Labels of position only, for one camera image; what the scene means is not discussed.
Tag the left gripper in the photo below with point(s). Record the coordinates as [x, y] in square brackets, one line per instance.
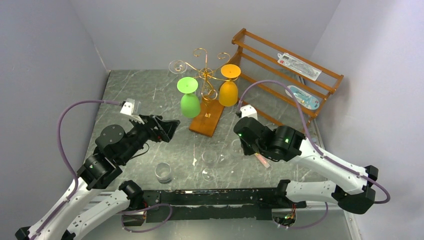
[167, 128]

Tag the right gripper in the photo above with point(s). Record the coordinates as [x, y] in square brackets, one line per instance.
[247, 145]

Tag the green plastic wine glass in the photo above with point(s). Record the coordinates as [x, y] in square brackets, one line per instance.
[190, 103]

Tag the clear wine glass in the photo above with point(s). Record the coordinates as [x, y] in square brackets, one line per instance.
[165, 176]
[209, 158]
[232, 151]
[177, 67]

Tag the orange plastic wine glass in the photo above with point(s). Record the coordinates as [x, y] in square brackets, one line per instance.
[228, 92]

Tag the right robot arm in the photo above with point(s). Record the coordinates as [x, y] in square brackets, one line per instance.
[347, 185]

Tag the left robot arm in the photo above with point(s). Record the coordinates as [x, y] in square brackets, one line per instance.
[68, 220]

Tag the gold wine glass rack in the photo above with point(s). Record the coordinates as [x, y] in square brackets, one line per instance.
[211, 110]

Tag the yellow pink highlighter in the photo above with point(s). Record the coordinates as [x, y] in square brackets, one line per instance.
[262, 160]

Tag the blue blister pack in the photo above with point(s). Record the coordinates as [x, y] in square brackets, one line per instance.
[304, 98]

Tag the white packaged item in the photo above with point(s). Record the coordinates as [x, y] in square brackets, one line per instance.
[299, 66]

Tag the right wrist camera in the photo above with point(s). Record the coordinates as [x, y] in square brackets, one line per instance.
[247, 111]

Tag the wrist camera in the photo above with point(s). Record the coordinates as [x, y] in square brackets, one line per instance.
[247, 111]
[132, 109]

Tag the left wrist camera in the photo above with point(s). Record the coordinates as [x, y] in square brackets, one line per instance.
[132, 109]

